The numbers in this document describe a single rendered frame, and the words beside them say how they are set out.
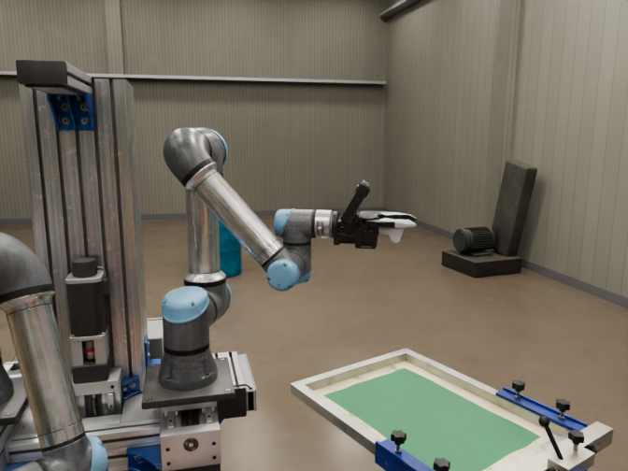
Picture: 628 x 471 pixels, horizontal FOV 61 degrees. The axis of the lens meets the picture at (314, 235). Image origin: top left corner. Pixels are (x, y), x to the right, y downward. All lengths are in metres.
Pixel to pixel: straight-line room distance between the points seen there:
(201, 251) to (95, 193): 0.31
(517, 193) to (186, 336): 6.54
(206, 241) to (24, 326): 0.56
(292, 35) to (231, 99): 1.95
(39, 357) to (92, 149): 0.62
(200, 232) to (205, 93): 10.74
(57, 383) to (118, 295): 0.52
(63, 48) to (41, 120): 10.92
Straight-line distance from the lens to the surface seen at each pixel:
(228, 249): 7.07
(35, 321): 1.08
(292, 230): 1.38
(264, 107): 12.26
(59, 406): 1.08
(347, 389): 2.07
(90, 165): 1.50
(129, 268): 1.53
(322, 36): 12.69
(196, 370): 1.42
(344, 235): 1.38
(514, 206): 7.64
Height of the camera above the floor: 1.89
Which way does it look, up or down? 11 degrees down
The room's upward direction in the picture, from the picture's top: straight up
